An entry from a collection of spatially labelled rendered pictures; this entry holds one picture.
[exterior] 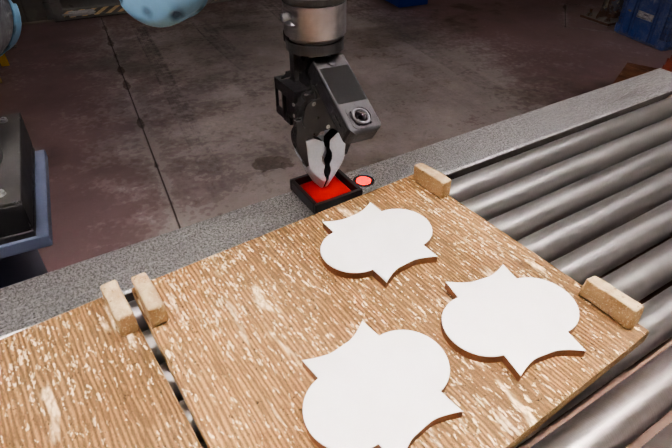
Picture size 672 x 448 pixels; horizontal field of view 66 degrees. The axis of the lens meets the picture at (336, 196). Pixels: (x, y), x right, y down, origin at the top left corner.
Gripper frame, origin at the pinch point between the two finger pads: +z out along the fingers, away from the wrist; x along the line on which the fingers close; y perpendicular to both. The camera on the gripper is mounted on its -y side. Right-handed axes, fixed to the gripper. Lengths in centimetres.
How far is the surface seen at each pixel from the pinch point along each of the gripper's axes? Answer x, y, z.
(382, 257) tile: 3.0, -17.9, -1.0
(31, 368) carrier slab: 38.9, -12.5, 0.0
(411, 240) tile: -1.6, -17.3, -1.0
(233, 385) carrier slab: 23.6, -23.9, 0.1
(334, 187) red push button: -1.2, -0.4, 1.3
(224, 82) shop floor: -72, 253, 94
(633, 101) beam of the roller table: -66, -4, 2
